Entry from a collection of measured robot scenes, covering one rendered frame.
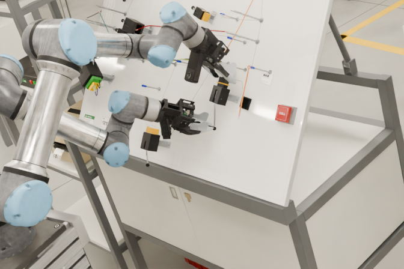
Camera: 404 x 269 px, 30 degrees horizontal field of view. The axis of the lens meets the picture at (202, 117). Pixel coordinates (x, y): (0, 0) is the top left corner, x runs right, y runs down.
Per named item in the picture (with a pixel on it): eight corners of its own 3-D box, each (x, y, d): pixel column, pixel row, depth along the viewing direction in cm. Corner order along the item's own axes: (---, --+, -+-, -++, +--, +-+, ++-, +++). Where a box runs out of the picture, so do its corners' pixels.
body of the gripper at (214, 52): (231, 51, 242) (212, 29, 234) (216, 72, 240) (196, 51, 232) (216, 46, 248) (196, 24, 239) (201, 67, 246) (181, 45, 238)
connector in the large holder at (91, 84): (101, 77, 295) (92, 75, 292) (103, 82, 293) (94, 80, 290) (93, 87, 297) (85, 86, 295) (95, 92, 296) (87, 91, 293)
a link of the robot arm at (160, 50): (146, 69, 231) (161, 39, 235) (175, 70, 224) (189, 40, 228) (132, 54, 225) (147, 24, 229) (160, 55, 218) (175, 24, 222)
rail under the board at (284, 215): (287, 226, 235) (282, 209, 232) (79, 151, 321) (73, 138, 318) (298, 216, 238) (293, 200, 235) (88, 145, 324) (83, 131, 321)
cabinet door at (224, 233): (309, 309, 258) (284, 217, 240) (202, 260, 297) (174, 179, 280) (314, 304, 259) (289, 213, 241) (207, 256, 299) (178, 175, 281)
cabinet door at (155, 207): (203, 259, 298) (174, 178, 280) (121, 222, 337) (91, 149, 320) (206, 256, 299) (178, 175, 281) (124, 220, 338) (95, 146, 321)
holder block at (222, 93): (217, 102, 253) (208, 101, 250) (222, 86, 252) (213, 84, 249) (225, 105, 250) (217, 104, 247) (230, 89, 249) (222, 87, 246)
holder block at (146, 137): (157, 167, 278) (136, 164, 271) (163, 134, 277) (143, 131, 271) (165, 169, 274) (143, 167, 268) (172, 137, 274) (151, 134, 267)
